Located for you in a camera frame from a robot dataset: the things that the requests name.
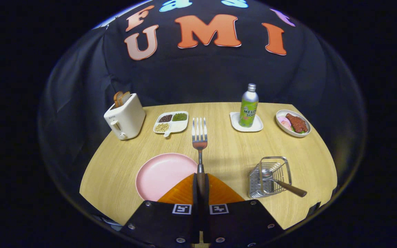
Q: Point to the pile of green beans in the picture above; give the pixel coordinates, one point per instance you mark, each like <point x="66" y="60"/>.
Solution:
<point x="180" y="117"/>

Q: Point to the white square coaster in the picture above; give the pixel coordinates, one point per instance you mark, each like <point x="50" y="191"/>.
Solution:
<point x="234" y="122"/>

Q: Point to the green soda bottle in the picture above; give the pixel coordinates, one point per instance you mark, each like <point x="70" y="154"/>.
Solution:
<point x="248" y="108"/>

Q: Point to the pink round plate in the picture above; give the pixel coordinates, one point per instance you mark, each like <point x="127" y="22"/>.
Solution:
<point x="160" y="175"/>

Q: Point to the pile of dark beans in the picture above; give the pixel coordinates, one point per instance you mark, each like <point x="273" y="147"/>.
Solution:
<point x="165" y="118"/>

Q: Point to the green lettuce leaf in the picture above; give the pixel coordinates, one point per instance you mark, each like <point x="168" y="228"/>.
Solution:
<point x="294" y="130"/>

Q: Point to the white oval food plate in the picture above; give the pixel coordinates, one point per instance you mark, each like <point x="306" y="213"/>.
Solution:
<point x="283" y="129"/>

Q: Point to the toasted bread slice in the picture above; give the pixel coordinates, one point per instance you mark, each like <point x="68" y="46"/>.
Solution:
<point x="126" y="97"/>
<point x="117" y="98"/>

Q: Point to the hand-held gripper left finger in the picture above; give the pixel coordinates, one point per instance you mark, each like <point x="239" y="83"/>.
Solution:
<point x="195" y="193"/>

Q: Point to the pile of yellow soybeans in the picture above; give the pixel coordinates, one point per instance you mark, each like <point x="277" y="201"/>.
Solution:
<point x="162" y="127"/>

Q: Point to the white toaster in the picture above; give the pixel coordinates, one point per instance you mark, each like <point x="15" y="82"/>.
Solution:
<point x="128" y="119"/>

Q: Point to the white divided dish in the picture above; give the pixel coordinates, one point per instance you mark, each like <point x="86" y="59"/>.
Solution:
<point x="178" y="126"/>

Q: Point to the pink ham slices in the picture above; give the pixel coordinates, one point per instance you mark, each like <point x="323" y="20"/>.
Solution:
<point x="283" y="123"/>

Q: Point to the red-brown meat piece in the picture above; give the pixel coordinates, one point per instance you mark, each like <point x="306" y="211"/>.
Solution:
<point x="296" y="123"/>

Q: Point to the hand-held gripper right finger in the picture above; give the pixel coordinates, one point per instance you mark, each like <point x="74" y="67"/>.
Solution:
<point x="206" y="193"/>

